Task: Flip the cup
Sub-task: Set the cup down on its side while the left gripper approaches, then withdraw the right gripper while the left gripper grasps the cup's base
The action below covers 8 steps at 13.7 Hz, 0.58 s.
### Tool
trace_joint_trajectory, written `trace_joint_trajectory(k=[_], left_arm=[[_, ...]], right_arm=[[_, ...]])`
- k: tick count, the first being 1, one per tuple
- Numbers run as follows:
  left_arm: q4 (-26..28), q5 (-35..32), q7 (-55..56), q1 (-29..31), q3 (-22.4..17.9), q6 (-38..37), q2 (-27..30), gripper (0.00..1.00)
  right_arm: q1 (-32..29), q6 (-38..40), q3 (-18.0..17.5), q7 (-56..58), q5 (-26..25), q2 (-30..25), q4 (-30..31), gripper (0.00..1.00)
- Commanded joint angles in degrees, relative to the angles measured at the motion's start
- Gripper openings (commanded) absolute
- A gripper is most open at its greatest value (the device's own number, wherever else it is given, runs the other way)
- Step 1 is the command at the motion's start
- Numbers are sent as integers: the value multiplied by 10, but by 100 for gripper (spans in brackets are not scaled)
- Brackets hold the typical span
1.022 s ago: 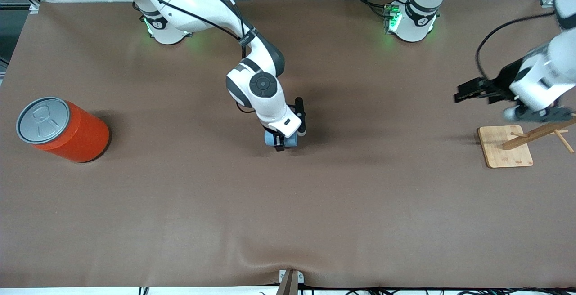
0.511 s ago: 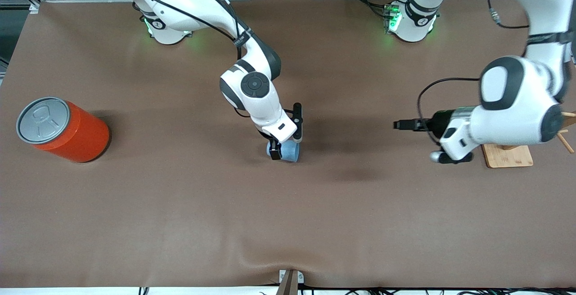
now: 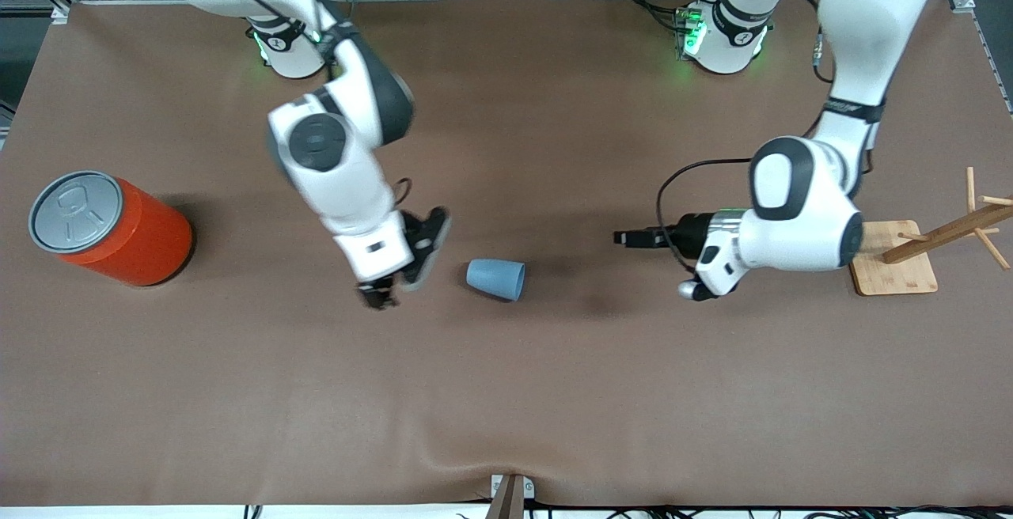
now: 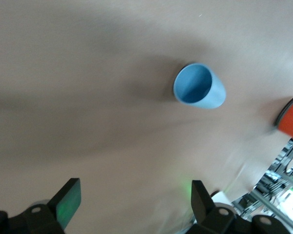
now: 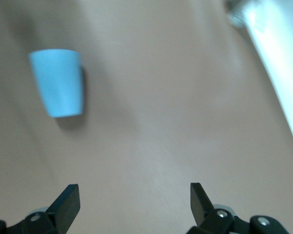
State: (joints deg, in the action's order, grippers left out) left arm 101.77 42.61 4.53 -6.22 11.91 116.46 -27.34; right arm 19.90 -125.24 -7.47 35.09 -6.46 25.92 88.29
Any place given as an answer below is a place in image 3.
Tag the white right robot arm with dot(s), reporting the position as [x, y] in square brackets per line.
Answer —
[332, 155]

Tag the brown table mat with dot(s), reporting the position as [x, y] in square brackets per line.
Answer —
[506, 392]

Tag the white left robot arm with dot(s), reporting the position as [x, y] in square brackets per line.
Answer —
[807, 210]

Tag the grey metal table clamp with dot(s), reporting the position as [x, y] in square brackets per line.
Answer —
[510, 495]

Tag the red can with grey lid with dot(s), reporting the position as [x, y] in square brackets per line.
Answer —
[119, 234]

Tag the light blue plastic cup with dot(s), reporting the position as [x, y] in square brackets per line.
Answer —
[495, 278]

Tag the wooden mug tree stand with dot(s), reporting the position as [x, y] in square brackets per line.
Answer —
[894, 274]

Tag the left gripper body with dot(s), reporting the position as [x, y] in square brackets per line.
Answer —
[690, 235]

